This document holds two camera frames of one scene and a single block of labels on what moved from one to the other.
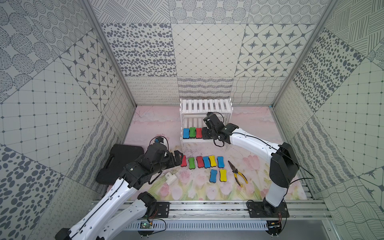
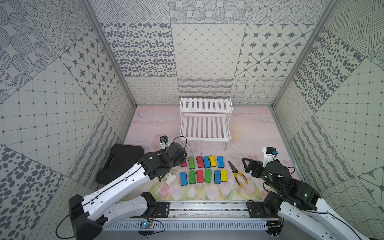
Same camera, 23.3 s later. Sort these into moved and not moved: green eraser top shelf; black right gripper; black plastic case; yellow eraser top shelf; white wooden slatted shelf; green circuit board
Moved: black right gripper
Not moved: black plastic case; green circuit board; yellow eraser top shelf; white wooden slatted shelf; green eraser top shelf
